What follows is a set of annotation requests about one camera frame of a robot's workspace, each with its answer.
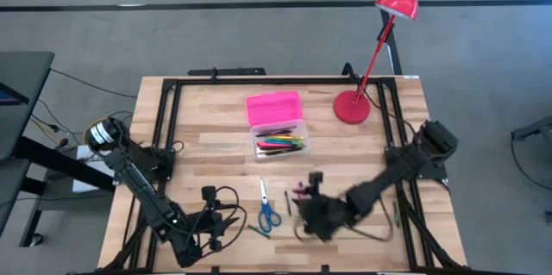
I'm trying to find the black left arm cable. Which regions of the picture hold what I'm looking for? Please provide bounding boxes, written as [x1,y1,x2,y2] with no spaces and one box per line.
[189,185,249,263]

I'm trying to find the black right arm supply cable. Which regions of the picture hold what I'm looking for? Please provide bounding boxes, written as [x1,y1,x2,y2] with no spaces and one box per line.
[342,62,417,136]

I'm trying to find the black pen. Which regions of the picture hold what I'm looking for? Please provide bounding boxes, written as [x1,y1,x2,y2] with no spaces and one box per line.
[254,126,298,138]
[258,146,304,157]

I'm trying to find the black bar device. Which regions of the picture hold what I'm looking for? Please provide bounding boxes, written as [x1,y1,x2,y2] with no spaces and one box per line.
[187,66,267,78]

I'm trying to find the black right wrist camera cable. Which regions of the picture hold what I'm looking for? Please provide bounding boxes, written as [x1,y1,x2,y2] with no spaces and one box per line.
[342,195,394,243]

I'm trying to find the red desk lamp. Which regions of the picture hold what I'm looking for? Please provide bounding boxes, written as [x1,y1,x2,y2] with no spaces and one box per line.
[332,0,429,126]

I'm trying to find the black aluminium table frame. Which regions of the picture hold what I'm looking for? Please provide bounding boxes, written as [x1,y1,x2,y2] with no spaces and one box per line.
[103,75,469,275]

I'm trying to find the black floor cable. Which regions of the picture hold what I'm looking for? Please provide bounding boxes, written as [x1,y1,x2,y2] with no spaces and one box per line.
[49,67,139,99]

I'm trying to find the clear pencil box pink lid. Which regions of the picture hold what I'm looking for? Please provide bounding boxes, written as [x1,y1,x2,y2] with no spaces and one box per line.
[245,90,311,162]

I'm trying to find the grey side desk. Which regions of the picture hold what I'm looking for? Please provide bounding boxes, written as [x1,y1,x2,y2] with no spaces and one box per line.
[0,50,117,248]

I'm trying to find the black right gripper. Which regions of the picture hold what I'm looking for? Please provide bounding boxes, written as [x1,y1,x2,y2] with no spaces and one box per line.
[292,171,353,243]

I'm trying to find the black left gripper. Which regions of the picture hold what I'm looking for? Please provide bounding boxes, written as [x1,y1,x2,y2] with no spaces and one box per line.
[193,185,241,253]

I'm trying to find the white printed paper sheet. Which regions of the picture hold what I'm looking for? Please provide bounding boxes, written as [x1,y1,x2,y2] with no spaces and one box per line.
[72,143,116,193]

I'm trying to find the grey stand leg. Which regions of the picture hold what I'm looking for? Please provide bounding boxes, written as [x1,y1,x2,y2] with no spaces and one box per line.
[511,115,552,143]

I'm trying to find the blue handled scissors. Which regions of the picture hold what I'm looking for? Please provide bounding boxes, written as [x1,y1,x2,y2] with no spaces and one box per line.
[257,177,283,234]

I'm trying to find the teal blue marker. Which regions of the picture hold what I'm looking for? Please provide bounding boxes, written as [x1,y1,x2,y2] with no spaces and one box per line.
[263,138,303,147]

